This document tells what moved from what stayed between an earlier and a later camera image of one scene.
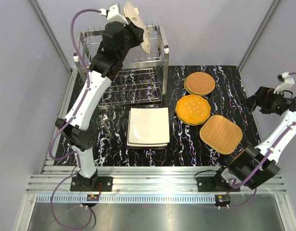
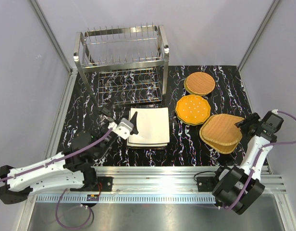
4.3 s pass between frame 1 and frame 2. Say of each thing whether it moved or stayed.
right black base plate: stayed
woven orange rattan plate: stayed
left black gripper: moved
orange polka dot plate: stayed
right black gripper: moved
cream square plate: stayed
